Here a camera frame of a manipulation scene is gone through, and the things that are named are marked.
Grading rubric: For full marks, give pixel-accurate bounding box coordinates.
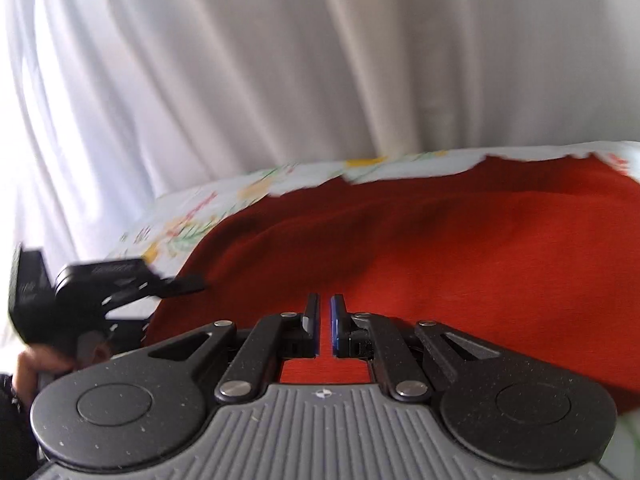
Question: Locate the floral white bed sheet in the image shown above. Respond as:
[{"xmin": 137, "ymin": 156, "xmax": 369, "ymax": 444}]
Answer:
[{"xmin": 119, "ymin": 140, "xmax": 640, "ymax": 273}]

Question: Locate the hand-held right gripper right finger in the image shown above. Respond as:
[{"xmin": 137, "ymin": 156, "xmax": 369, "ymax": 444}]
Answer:
[{"xmin": 329, "ymin": 294, "xmax": 501, "ymax": 403}]

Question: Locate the white curtain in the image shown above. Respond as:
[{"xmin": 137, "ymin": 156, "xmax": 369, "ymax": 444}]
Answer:
[{"xmin": 0, "ymin": 0, "xmax": 640, "ymax": 356}]

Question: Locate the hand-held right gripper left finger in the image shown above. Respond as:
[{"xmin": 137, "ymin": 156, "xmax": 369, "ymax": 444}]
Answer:
[{"xmin": 150, "ymin": 292, "xmax": 321, "ymax": 403}]

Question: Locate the red knitted cardigan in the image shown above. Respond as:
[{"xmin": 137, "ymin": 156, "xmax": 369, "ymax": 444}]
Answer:
[{"xmin": 145, "ymin": 154, "xmax": 640, "ymax": 417}]

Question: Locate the person's left hand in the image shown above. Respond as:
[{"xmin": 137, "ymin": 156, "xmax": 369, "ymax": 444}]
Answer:
[{"xmin": 15, "ymin": 332, "xmax": 109, "ymax": 387}]

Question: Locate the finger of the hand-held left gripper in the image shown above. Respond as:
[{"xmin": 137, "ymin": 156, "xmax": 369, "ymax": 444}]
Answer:
[{"xmin": 159, "ymin": 274, "xmax": 207, "ymax": 297}]

